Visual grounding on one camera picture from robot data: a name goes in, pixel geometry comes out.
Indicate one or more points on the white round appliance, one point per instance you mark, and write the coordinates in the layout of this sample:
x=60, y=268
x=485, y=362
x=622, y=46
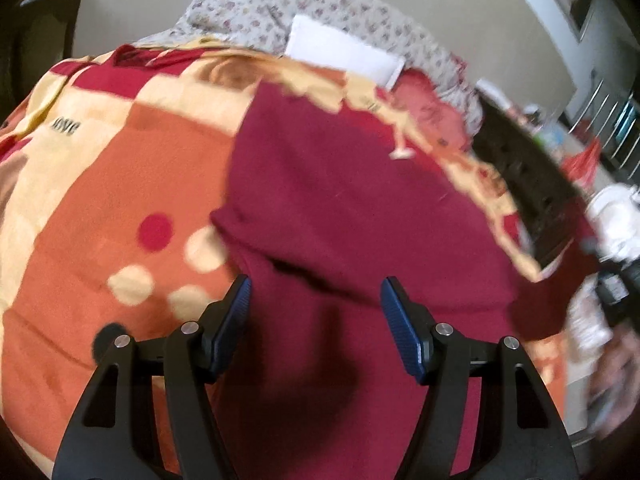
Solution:
x=615, y=215

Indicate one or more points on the white pillow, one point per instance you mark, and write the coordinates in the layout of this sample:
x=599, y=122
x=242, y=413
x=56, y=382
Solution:
x=340, y=47

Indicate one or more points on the metal shelf rack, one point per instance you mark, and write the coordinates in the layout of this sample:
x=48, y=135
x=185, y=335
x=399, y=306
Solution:
x=612, y=125

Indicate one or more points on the red plastic bag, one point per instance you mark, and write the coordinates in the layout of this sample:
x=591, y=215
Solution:
x=582, y=162

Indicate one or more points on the pink patterned pillow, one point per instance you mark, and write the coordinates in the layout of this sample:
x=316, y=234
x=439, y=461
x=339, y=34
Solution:
x=430, y=105

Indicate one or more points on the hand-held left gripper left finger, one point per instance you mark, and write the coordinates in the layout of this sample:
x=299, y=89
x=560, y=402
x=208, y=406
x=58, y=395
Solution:
x=235, y=310

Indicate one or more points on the maroon shirt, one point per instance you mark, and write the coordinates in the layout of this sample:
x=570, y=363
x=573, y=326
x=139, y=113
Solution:
x=350, y=200

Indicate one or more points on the person's right hand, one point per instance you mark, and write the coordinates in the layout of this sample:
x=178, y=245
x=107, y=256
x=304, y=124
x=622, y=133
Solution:
x=617, y=380

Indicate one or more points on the orange printed blanket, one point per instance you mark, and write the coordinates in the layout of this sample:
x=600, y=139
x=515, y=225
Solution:
x=110, y=200

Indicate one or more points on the dark wooden furniture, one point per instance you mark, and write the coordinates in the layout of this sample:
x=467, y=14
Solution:
x=42, y=40

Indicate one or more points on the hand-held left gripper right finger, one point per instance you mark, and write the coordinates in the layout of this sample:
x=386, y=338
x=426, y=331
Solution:
x=397, y=320

